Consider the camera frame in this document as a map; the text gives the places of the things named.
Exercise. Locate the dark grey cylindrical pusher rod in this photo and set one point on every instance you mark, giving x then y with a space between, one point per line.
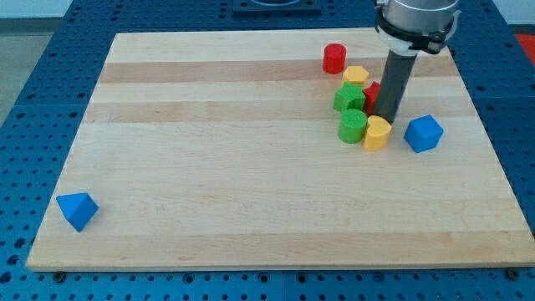
394 79

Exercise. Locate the red star block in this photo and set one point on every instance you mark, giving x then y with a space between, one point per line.
370 94

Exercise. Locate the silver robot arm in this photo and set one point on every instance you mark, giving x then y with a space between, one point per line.
408 28

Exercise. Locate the green star block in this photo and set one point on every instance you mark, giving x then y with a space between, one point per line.
349 96

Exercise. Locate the yellow hexagon block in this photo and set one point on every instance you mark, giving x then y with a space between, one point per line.
355 75

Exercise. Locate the red cylinder block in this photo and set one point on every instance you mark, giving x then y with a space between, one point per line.
334 58

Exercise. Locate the blue cube block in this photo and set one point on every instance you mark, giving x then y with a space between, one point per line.
423 133

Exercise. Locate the green cylinder block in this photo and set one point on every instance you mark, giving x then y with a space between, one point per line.
352 126

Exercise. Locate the yellow heart block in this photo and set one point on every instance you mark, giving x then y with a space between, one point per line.
377 133

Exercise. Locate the light wooden board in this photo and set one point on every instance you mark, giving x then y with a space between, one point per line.
219 151

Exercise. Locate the blue triangle block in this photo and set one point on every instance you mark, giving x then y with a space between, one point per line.
78 209

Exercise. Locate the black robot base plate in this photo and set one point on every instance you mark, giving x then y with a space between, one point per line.
268 7

